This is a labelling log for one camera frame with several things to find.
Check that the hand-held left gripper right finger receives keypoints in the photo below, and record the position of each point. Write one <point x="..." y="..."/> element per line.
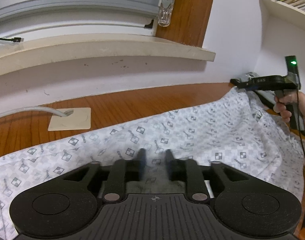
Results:
<point x="169" y="160"/>

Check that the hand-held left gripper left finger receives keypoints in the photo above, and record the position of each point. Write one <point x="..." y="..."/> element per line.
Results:
<point x="142" y="160"/>

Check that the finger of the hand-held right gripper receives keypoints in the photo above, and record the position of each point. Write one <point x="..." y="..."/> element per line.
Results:
<point x="243" y="88"/>
<point x="240" y="82"/>

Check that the white checker print garment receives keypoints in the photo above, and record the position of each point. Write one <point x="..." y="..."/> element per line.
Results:
<point x="192" y="135"/>

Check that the grey printed sweatshirt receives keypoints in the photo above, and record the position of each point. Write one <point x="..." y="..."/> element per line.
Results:
<point x="250" y="75"/>

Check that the white power strip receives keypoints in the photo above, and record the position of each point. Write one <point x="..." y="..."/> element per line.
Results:
<point x="77" y="121"/>

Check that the beige window sill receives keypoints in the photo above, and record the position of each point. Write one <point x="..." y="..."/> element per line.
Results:
<point x="92" y="50"/>

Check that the white window blind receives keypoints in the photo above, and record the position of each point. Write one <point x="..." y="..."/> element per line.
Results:
<point x="67" y="5"/>

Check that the wooden window frame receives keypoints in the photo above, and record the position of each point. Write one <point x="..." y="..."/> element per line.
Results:
<point x="190" y="12"/>

